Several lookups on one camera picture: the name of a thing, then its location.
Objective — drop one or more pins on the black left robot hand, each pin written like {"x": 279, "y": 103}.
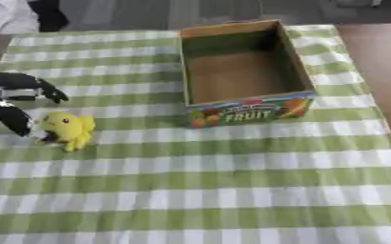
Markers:
{"x": 15, "y": 83}

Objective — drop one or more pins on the cardboard box with fruit print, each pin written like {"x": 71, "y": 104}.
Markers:
{"x": 243, "y": 79}

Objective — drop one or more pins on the person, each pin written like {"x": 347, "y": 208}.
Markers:
{"x": 15, "y": 14}

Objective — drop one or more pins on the yellow plush toy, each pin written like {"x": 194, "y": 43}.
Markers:
{"x": 68, "y": 128}

